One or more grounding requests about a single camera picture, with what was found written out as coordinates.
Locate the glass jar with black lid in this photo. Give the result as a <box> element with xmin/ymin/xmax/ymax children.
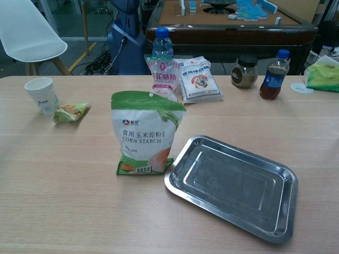
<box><xmin>230</xmin><ymin>55</ymin><xmax>260</xmax><ymax>89</ymax></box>

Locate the pile of black floor cables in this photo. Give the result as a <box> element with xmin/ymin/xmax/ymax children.
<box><xmin>84</xmin><ymin>49</ymin><xmax>115</xmax><ymax>76</ymax></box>

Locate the corn starch bag green white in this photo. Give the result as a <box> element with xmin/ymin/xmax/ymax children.
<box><xmin>111</xmin><ymin>91</ymin><xmax>185</xmax><ymax>177</ymax></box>

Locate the white chair with wooden legs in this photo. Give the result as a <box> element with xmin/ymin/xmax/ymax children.
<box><xmin>0</xmin><ymin>0</ymin><xmax>73</xmax><ymax>76</ymax></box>

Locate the black mahjong table centre dome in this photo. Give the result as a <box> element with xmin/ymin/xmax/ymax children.
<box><xmin>202</xmin><ymin>0</ymin><xmax>237</xmax><ymax>15</ymax></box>

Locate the pink white snack bag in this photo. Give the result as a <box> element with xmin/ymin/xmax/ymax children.
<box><xmin>144</xmin><ymin>54</ymin><xmax>179</xmax><ymax>103</ymax></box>

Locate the silver rectangular metal tray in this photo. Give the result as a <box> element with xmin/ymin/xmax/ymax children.
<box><xmin>164</xmin><ymin>135</ymin><xmax>299</xmax><ymax>244</ymax></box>

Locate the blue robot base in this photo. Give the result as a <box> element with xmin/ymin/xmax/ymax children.
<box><xmin>106</xmin><ymin>0</ymin><xmax>154</xmax><ymax>76</ymax></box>

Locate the white sugar bag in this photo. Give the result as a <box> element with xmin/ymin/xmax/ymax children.
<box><xmin>176</xmin><ymin>55</ymin><xmax>225</xmax><ymax>104</ymax></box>

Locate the dark soda bottle blue cap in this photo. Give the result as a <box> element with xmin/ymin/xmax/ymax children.
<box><xmin>259</xmin><ymin>49</ymin><xmax>291</xmax><ymax>101</ymax></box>

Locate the water bottle with blue cap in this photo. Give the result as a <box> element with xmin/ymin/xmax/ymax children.
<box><xmin>151</xmin><ymin>26</ymin><xmax>175</xmax><ymax>59</ymax></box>

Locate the white paper cup stack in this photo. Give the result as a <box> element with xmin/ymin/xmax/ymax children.
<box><xmin>24</xmin><ymin>77</ymin><xmax>60</xmax><ymax>117</ymax></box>

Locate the green tissue pack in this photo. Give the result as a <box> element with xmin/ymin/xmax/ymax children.
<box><xmin>304</xmin><ymin>55</ymin><xmax>339</xmax><ymax>93</ymax></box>

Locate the green orange snack packet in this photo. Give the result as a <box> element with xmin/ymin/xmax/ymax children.
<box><xmin>52</xmin><ymin>102</ymin><xmax>90</xmax><ymax>124</ymax></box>

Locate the brown mahjong table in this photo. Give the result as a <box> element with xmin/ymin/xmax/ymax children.
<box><xmin>145</xmin><ymin>0</ymin><xmax>319</xmax><ymax>76</ymax></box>

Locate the white round lid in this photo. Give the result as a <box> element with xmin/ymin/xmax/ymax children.
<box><xmin>290</xmin><ymin>81</ymin><xmax>315</xmax><ymax>94</ymax></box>

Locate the wooden pole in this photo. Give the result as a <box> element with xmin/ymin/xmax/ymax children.
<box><xmin>81</xmin><ymin>0</ymin><xmax>90</xmax><ymax>57</ymax></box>

